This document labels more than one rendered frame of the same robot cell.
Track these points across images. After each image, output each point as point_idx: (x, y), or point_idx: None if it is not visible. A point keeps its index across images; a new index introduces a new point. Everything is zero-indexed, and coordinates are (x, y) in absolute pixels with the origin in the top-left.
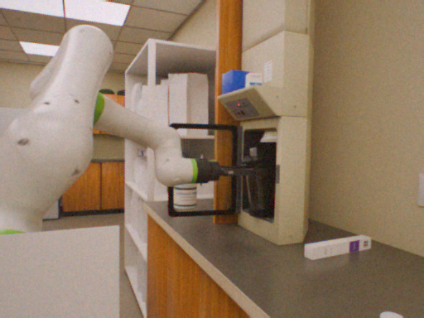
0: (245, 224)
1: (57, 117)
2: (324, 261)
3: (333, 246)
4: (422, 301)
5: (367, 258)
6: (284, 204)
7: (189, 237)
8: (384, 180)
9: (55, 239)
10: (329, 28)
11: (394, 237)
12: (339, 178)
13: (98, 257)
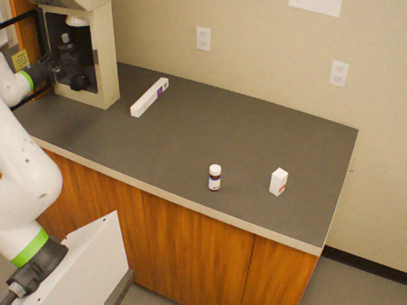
0: (64, 93)
1: (47, 170)
2: (146, 115)
3: (148, 100)
4: (213, 130)
5: (171, 99)
6: (105, 78)
7: (31, 130)
8: (170, 28)
9: (100, 233)
10: None
11: (180, 69)
12: (130, 24)
13: (113, 226)
